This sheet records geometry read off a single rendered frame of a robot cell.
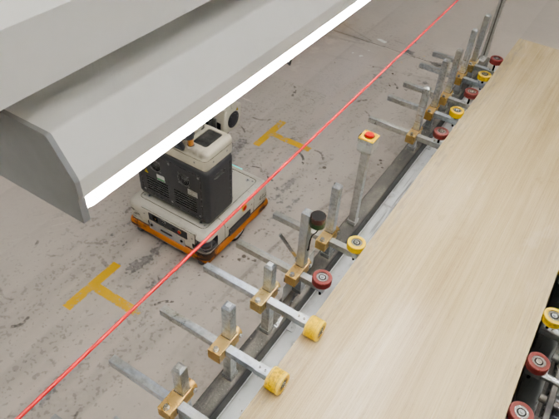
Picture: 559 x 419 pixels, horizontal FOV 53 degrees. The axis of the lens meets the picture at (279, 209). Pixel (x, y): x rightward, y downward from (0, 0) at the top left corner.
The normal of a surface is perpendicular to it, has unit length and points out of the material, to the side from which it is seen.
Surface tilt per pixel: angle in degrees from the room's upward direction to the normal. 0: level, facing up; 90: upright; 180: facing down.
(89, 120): 61
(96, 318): 0
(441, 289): 0
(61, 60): 90
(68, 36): 90
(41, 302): 0
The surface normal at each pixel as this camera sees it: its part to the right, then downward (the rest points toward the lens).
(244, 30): 0.76, 0.00
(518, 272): 0.05, -0.73
